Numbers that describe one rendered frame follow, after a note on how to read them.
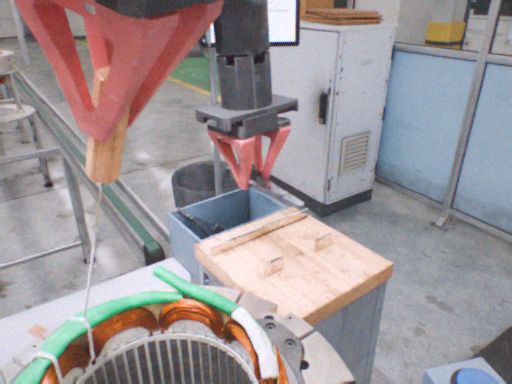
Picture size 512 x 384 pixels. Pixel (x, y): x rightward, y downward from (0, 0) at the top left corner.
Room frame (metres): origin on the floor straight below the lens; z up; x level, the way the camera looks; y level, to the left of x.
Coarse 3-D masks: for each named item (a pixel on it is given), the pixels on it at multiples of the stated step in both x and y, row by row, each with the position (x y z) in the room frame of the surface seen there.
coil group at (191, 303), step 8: (168, 304) 0.28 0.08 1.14; (176, 304) 0.28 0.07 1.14; (184, 304) 0.28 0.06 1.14; (192, 304) 0.28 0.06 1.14; (200, 304) 0.28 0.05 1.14; (160, 312) 0.28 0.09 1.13; (184, 312) 0.28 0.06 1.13; (200, 312) 0.27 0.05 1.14; (208, 312) 0.27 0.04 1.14; (216, 312) 0.28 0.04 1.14; (160, 320) 0.28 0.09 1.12; (168, 320) 0.28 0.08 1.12; (176, 320) 0.28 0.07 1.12; (200, 320) 0.27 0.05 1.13; (208, 320) 0.27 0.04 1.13; (216, 328) 0.27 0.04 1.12; (216, 336) 0.27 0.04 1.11
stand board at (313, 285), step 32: (256, 224) 0.54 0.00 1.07; (288, 224) 0.54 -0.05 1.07; (320, 224) 0.54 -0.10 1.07; (224, 256) 0.46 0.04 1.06; (256, 256) 0.46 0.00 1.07; (288, 256) 0.46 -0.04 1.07; (320, 256) 0.46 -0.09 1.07; (352, 256) 0.46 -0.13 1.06; (256, 288) 0.39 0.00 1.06; (288, 288) 0.39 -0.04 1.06; (320, 288) 0.39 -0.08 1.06; (352, 288) 0.39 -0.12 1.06; (320, 320) 0.36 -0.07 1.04
